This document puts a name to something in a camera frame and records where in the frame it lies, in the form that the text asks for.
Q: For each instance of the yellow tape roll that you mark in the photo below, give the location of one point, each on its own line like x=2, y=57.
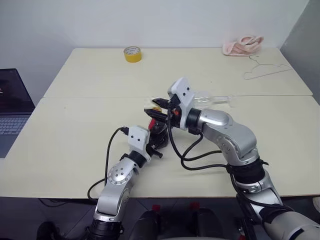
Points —
x=133, y=55

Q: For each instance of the small red piece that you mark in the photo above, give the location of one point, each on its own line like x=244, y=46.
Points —
x=156, y=207

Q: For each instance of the grey laptop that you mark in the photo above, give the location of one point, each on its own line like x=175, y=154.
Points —
x=12, y=120

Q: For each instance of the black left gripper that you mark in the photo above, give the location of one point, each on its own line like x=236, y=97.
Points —
x=155, y=151

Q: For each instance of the clear wine glass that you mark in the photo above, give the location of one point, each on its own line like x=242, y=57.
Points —
x=212, y=99

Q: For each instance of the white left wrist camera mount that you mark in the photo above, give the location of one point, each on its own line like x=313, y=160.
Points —
x=137, y=138

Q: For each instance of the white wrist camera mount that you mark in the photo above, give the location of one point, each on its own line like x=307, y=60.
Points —
x=183, y=92
x=137, y=138

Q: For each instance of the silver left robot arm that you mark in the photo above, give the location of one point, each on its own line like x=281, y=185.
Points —
x=117, y=175

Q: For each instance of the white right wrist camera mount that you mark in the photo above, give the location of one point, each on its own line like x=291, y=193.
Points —
x=183, y=92

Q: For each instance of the small orange bottle cap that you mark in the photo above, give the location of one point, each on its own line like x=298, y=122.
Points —
x=157, y=109

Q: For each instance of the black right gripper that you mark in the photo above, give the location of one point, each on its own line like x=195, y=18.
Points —
x=175, y=117

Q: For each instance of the pink cloth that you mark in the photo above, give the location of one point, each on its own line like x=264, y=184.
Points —
x=241, y=46

